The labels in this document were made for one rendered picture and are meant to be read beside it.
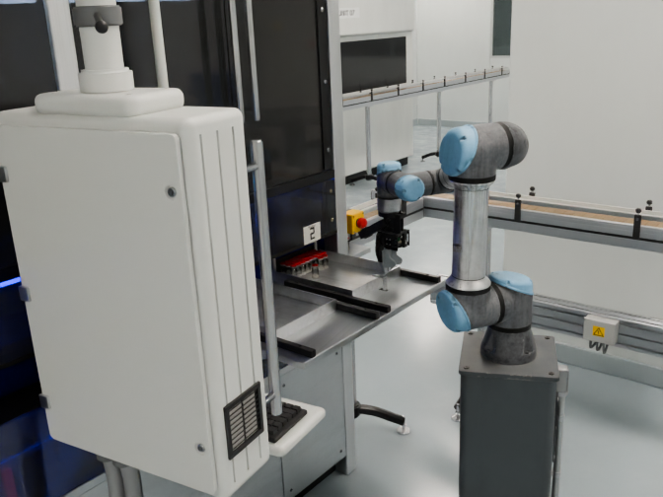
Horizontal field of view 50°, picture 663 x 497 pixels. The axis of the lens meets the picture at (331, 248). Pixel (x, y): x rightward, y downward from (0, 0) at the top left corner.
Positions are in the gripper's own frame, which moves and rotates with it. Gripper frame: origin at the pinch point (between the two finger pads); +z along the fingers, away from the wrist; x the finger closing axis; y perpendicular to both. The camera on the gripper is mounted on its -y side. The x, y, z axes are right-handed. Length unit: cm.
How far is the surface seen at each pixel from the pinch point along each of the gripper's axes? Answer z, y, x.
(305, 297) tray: 1.9, -9.7, -28.4
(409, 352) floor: 91, -62, 110
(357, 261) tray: 1.6, -15.2, 5.6
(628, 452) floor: 91, 58, 83
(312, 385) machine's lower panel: 44, -24, -11
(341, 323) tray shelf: 3.6, 9.1, -34.9
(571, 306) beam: 36, 30, 87
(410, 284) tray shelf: 3.5, 8.9, 1.3
